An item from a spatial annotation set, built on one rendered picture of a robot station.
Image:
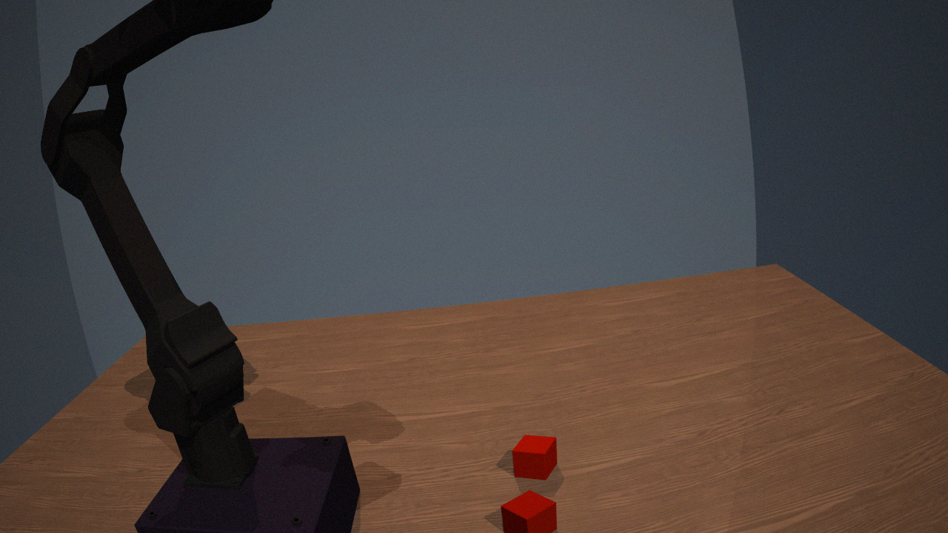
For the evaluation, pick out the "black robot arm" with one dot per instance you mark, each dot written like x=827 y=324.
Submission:
x=190 y=351

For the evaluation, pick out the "red cube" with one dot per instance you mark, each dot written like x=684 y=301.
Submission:
x=529 y=513
x=535 y=457

